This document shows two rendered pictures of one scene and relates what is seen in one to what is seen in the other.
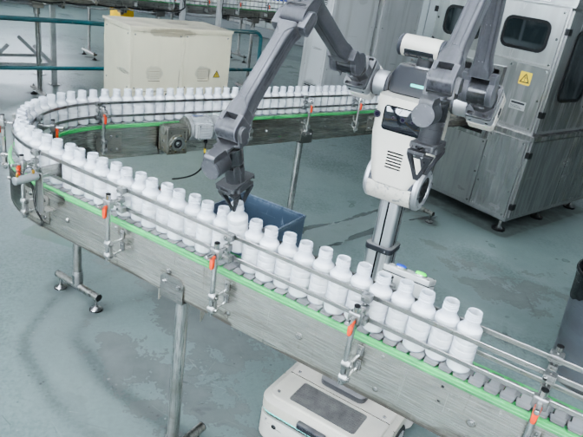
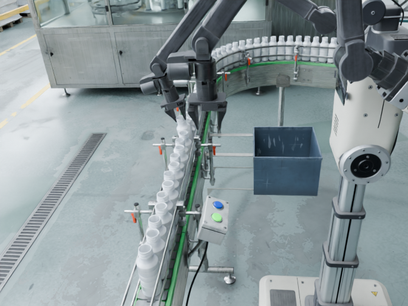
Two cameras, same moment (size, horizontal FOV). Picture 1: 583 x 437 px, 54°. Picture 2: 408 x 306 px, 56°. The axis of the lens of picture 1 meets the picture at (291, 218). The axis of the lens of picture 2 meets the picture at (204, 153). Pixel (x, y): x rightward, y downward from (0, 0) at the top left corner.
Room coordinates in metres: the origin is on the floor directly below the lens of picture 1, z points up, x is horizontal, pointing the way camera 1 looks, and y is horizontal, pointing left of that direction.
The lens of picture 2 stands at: (1.06, -1.23, 1.90)
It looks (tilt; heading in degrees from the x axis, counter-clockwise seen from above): 31 degrees down; 69
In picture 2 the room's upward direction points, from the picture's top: 4 degrees counter-clockwise
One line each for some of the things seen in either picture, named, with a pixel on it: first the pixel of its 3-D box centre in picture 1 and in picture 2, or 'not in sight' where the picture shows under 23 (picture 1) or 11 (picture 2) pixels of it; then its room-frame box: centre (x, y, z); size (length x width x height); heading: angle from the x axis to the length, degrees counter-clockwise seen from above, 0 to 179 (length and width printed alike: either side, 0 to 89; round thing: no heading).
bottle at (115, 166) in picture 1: (115, 185); not in sight; (1.79, 0.61, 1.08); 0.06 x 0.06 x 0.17
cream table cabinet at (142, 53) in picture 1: (166, 83); not in sight; (5.77, 1.47, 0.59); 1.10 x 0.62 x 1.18; 133
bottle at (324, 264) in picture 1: (322, 275); (176, 183); (1.38, -0.11, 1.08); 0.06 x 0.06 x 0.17
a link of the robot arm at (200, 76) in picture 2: (435, 111); (203, 69); (1.43, -0.32, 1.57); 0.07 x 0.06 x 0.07; 151
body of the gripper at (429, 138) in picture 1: (430, 134); (206, 90); (1.44, -0.32, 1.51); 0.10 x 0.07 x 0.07; 150
